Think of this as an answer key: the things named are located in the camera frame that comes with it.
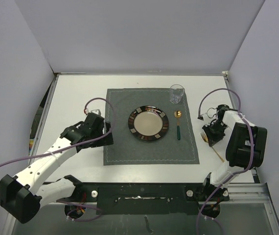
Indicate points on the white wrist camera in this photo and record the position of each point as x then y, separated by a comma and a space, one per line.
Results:
95, 111
205, 118

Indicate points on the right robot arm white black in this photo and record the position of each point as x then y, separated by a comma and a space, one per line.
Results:
245, 148

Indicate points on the dark rimmed dinner plate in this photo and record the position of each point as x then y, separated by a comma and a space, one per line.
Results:
148, 123

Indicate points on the clear drinking glass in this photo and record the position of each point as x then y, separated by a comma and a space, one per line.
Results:
176, 93

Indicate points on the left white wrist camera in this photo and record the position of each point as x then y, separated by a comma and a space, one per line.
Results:
95, 111

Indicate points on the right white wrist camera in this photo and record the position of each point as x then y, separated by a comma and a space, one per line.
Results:
205, 118

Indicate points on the gold spoon green handle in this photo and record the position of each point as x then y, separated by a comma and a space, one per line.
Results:
177, 115

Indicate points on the grey cloth placemat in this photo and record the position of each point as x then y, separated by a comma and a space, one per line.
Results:
129, 150

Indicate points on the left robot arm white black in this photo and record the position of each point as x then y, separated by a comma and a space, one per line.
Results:
25, 193

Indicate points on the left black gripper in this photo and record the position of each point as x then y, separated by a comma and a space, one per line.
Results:
105, 140

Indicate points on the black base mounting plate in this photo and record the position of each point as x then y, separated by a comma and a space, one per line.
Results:
141, 198

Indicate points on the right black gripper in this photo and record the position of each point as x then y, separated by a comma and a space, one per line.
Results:
213, 139

